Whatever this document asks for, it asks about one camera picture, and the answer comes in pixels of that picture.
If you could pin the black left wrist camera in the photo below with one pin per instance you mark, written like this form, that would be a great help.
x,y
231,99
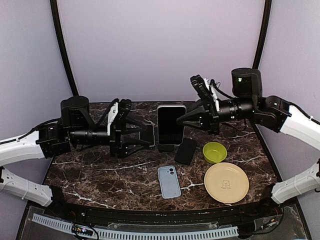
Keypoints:
x,y
118,109

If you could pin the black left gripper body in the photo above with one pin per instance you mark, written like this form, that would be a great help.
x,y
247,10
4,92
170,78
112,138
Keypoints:
x,y
115,139

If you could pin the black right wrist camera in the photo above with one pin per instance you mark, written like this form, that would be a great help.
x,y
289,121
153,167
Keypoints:
x,y
206,91

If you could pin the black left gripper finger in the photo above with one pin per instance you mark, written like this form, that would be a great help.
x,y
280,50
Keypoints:
x,y
130,144
130,128

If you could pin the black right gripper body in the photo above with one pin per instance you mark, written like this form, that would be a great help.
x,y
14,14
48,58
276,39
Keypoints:
x,y
211,109

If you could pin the green plastic bowl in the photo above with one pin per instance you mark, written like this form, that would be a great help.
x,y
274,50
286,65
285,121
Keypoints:
x,y
214,152

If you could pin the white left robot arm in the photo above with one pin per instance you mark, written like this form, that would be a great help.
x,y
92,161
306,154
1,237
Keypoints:
x,y
59,136

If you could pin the lilac phone case with ring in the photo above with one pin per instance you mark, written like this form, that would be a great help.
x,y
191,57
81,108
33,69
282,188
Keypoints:
x,y
148,135

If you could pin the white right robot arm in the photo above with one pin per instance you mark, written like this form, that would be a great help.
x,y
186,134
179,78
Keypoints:
x,y
248,103

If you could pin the beige round plate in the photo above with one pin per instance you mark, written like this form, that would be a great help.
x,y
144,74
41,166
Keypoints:
x,y
226,183

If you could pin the white cable duct strip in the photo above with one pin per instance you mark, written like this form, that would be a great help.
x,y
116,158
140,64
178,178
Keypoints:
x,y
118,231

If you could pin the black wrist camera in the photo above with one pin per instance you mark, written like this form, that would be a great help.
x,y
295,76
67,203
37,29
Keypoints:
x,y
206,91
118,109

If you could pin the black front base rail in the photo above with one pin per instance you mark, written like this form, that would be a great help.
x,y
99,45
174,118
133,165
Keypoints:
x,y
244,214

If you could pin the light blue phone case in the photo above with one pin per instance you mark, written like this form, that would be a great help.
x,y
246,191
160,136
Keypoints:
x,y
169,183

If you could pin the silver edged phone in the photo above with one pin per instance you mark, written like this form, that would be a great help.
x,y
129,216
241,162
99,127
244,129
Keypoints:
x,y
169,132

